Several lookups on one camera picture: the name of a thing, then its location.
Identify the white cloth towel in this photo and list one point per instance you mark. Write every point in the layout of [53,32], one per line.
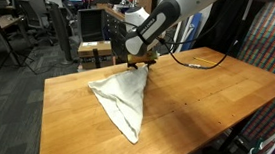
[122,95]

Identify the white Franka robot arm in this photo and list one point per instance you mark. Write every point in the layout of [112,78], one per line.
[178,3]

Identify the cabinet with wooden top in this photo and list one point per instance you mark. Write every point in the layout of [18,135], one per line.
[115,28]

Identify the small cardboard box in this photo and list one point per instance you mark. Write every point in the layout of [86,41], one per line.
[87,53]

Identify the yellow pencil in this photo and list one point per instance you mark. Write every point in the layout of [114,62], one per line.
[204,61]

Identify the blue board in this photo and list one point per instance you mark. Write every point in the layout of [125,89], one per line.
[193,28]

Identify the black square cabinet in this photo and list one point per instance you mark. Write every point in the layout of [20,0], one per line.
[91,24]

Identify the dark grey column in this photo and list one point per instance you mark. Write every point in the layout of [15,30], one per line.
[61,33]

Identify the black office chair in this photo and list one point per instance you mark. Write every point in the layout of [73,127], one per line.
[34,12]

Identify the multicoloured checkered panel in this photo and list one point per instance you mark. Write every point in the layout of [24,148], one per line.
[268,42]

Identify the black tripod stand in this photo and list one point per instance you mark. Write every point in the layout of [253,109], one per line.
[14,55]

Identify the black bracket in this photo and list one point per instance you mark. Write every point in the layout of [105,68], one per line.
[96,58]

